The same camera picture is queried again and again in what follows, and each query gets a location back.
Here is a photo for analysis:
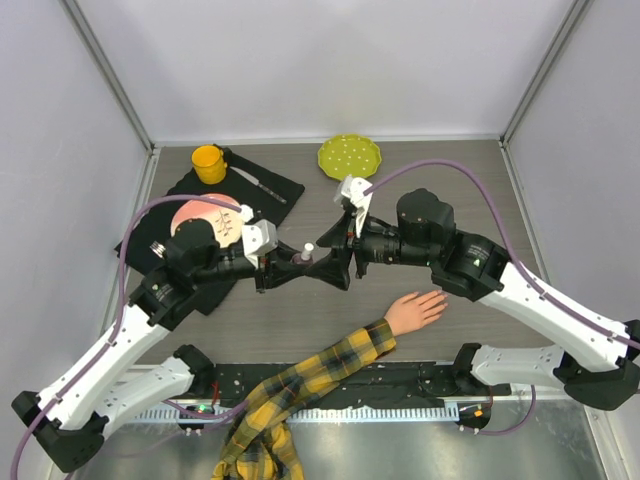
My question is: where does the yellow plaid shirt sleeve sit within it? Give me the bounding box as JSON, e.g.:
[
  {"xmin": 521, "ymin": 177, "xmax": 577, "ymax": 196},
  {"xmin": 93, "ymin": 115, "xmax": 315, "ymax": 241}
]
[{"xmin": 212, "ymin": 319, "xmax": 396, "ymax": 480}]

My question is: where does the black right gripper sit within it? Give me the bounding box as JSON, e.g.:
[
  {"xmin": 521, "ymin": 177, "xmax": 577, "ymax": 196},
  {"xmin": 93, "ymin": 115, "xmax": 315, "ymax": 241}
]
[{"xmin": 305, "ymin": 207, "xmax": 436, "ymax": 291}]

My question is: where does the green polka dot dish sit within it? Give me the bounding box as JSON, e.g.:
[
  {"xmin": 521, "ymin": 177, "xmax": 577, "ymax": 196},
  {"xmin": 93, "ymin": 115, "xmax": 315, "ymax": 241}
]
[{"xmin": 317, "ymin": 134, "xmax": 382, "ymax": 181}]

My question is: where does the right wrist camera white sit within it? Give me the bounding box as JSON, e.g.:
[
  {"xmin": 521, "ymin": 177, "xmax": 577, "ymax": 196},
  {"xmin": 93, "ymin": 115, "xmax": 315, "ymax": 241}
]
[{"xmin": 333, "ymin": 175, "xmax": 373, "ymax": 238}]

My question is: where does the slotted cable duct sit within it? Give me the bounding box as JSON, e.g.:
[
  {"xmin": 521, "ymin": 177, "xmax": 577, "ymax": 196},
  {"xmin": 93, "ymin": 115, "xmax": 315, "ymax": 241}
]
[{"xmin": 130, "ymin": 403, "xmax": 459, "ymax": 424}]

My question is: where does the purple nail polish bottle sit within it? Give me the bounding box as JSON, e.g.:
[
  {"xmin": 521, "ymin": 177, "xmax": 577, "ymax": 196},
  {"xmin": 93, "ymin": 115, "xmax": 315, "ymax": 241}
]
[{"xmin": 291, "ymin": 253, "xmax": 314, "ymax": 265}]

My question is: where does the silver fork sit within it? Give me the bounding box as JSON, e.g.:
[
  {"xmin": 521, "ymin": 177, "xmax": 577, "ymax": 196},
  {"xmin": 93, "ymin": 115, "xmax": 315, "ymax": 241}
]
[{"xmin": 150, "ymin": 241, "xmax": 167, "ymax": 258}]

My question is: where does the black cloth placemat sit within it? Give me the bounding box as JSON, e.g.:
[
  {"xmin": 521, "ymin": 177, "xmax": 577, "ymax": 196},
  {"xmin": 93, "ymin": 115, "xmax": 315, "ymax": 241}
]
[{"xmin": 114, "ymin": 146, "xmax": 306, "ymax": 317}]

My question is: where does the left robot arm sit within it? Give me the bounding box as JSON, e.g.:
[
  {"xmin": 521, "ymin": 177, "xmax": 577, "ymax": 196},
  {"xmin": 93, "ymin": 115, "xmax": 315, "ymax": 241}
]
[{"xmin": 12, "ymin": 219, "xmax": 314, "ymax": 473}]

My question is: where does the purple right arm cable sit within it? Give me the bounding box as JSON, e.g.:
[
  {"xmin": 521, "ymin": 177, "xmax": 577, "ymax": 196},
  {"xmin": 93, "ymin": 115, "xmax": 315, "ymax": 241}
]
[{"xmin": 367, "ymin": 159, "xmax": 640, "ymax": 435}]

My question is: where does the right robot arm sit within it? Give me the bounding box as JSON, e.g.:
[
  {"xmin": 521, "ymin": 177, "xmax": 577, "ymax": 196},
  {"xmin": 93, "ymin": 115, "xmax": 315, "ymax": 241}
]
[{"xmin": 306, "ymin": 189, "xmax": 639, "ymax": 411}]

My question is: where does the aluminium frame rail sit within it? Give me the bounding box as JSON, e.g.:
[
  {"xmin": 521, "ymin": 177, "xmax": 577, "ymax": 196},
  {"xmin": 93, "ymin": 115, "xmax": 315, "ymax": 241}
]
[{"xmin": 47, "ymin": 139, "xmax": 161, "ymax": 480}]

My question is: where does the table knife with dark handle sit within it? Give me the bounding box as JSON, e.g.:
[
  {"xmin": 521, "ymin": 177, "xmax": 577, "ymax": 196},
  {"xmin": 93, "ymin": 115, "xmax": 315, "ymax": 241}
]
[{"xmin": 231, "ymin": 166, "xmax": 287, "ymax": 205}]

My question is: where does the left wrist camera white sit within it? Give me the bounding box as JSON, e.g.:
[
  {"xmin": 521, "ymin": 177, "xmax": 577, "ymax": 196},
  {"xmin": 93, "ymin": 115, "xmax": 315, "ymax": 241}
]
[{"xmin": 241, "ymin": 219, "xmax": 278, "ymax": 269}]

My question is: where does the pink and cream plate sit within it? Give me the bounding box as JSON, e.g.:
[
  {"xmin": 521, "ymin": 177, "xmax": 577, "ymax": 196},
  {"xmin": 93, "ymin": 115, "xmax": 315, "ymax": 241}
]
[{"xmin": 170, "ymin": 200, "xmax": 244, "ymax": 248}]

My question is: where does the yellow ceramic mug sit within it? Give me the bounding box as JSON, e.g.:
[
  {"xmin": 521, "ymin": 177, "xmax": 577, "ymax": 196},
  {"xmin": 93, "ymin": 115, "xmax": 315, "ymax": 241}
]
[{"xmin": 191, "ymin": 145, "xmax": 227, "ymax": 185}]

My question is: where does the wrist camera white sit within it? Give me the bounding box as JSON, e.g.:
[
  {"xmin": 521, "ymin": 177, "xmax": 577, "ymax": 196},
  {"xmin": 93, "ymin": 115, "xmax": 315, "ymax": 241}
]
[
  {"xmin": 241, "ymin": 219, "xmax": 278, "ymax": 269},
  {"xmin": 333, "ymin": 175, "xmax": 373, "ymax": 238}
]

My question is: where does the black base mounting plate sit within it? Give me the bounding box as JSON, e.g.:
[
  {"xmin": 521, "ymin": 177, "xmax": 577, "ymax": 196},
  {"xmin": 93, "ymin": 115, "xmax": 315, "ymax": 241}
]
[{"xmin": 181, "ymin": 361, "xmax": 511, "ymax": 410}]

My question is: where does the mannequin hand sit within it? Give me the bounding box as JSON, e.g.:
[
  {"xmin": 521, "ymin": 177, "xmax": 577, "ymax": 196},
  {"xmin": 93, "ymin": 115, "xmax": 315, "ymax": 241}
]
[{"xmin": 384, "ymin": 290, "xmax": 448, "ymax": 336}]

